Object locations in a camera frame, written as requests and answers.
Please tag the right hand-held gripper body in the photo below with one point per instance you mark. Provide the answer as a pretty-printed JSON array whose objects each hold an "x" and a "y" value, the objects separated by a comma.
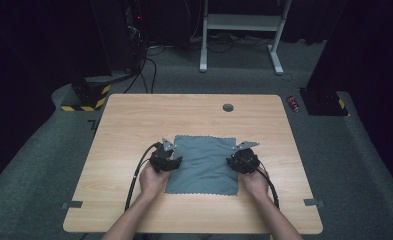
[{"x": 247, "y": 159}]

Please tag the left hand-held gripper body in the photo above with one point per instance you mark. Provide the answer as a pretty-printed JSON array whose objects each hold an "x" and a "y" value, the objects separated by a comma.
[{"x": 162, "y": 155}]

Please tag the grey cloth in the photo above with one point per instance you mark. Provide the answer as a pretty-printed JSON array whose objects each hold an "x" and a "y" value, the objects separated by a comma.
[{"x": 204, "y": 166}]

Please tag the person's right hand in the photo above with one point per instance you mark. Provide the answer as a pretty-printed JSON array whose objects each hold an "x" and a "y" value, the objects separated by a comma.
[{"x": 255, "y": 185}]

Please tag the person's left hand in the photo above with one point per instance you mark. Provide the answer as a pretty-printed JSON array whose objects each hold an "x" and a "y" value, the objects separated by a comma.
[{"x": 152, "y": 182}]

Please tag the grey table grommet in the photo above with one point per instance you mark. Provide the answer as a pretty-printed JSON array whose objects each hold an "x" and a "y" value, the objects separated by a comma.
[{"x": 228, "y": 107}]

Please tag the red can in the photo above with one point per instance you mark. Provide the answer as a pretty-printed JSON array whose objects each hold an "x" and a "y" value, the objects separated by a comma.
[{"x": 293, "y": 103}]

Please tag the grey tape strip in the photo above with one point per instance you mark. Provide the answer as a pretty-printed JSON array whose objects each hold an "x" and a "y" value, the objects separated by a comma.
[
  {"x": 72, "y": 204},
  {"x": 314, "y": 202}
]

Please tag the black yellow striped stand base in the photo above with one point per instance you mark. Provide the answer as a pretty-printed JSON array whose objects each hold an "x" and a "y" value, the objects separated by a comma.
[{"x": 89, "y": 96}]

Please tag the dark equipment rack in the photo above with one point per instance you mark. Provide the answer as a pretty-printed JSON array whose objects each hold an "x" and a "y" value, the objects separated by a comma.
[{"x": 134, "y": 30}]

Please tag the white metal stand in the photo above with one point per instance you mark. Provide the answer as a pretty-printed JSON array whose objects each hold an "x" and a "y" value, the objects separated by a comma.
[{"x": 242, "y": 23}]

